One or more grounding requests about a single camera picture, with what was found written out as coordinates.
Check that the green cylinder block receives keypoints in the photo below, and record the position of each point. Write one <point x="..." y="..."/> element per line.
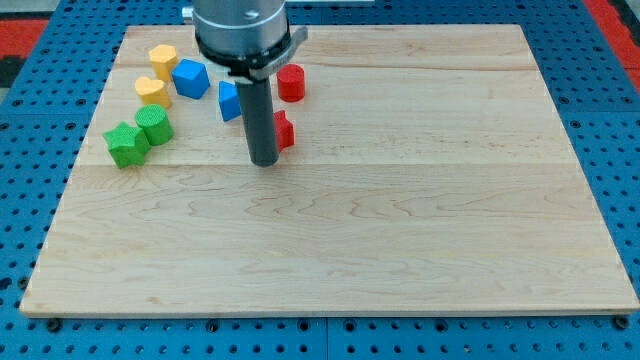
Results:
<point x="154" y="121"/>

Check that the blue triangle block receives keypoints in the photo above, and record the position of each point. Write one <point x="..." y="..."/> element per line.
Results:
<point x="228" y="101"/>

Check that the red star block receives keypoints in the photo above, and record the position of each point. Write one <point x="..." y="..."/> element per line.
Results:
<point x="285" y="132"/>

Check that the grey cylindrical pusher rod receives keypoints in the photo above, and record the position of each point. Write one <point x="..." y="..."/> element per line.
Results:
<point x="256" y="106"/>

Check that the wooden board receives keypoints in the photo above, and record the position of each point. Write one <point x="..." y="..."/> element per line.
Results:
<point x="431" y="175"/>

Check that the yellow pentagon block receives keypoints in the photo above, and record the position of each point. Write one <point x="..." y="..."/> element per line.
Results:
<point x="164" y="59"/>

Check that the red cylinder block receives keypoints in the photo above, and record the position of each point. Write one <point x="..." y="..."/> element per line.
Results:
<point x="291" y="83"/>

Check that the blue cube block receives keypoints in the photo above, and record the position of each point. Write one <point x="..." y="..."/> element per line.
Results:
<point x="190" y="79"/>

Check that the green star block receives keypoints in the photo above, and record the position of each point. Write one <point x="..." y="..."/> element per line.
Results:
<point x="127" y="145"/>

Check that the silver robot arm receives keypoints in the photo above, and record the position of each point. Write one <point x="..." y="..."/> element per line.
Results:
<point x="251" y="40"/>

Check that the yellow heart block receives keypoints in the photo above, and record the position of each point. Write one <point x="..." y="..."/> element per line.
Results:
<point x="152" y="91"/>

